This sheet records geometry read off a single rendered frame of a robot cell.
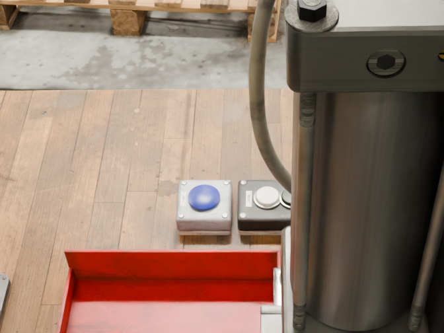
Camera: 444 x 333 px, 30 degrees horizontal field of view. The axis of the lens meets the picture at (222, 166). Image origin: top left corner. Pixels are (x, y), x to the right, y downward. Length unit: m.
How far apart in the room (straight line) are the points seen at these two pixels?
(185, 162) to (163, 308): 0.24
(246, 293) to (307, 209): 0.56
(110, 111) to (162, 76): 1.43
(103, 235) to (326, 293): 0.60
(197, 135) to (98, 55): 1.61
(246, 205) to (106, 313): 0.21
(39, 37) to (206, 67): 0.59
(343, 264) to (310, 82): 0.14
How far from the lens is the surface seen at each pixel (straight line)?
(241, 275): 0.98
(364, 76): 0.35
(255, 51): 0.49
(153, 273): 0.99
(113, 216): 1.07
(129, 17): 2.76
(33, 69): 2.75
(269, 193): 1.03
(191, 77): 2.62
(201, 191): 1.04
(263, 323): 0.63
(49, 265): 1.04
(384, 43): 0.34
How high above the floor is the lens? 1.72
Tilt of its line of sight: 47 degrees down
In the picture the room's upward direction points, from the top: 4 degrees counter-clockwise
